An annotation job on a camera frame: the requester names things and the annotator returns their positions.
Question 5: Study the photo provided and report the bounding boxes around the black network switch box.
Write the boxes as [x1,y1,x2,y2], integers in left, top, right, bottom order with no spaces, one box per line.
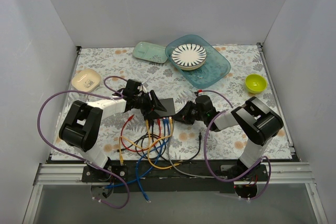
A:
[144,98,176,120]

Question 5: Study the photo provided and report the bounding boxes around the yellow ethernet cable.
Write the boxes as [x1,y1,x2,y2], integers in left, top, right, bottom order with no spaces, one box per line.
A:
[118,120,161,166]
[147,118,182,169]

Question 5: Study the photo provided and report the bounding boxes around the blue ethernet cable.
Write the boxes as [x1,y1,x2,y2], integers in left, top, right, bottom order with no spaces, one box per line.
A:
[135,118,170,204]
[104,118,169,190]

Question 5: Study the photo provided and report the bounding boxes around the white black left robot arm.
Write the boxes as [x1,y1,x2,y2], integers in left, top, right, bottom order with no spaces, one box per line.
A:
[59,79,167,182]

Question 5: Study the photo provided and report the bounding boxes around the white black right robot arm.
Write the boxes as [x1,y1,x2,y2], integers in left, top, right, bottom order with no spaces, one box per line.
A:
[173,95,284,181]

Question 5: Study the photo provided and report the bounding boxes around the floral table mat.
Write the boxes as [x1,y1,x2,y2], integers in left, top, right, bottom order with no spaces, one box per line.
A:
[51,45,294,161]

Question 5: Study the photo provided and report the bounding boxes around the teal plastic tray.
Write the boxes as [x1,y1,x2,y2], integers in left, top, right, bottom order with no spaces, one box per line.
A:
[165,35,231,89]

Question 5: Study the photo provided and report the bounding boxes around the mint green divided dish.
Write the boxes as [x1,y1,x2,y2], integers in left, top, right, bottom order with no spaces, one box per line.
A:
[132,41,167,64]

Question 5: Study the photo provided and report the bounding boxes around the cream square dish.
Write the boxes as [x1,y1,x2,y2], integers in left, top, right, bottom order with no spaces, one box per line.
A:
[71,69,101,92]

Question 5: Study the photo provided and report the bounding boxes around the striped white blue plate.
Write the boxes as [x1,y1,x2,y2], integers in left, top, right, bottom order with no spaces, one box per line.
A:
[171,44,207,68]

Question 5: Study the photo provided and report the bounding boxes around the lime green bowl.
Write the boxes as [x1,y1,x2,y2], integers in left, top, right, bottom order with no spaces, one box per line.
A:
[245,74,267,94]

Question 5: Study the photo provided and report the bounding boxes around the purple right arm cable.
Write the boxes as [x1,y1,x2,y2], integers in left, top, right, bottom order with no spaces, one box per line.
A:
[195,89,271,201]

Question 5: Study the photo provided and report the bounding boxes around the red ethernet cable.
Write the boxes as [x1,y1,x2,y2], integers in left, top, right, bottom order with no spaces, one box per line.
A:
[120,115,162,151]

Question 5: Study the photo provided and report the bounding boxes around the black cable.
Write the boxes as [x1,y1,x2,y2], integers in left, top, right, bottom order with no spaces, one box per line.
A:
[115,120,203,162]

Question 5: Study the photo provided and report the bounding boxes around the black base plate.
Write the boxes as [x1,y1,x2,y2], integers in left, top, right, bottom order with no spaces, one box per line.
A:
[82,159,269,193]

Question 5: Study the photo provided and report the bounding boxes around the aluminium frame rail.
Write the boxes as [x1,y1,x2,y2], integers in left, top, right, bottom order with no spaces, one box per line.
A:
[34,162,316,185]

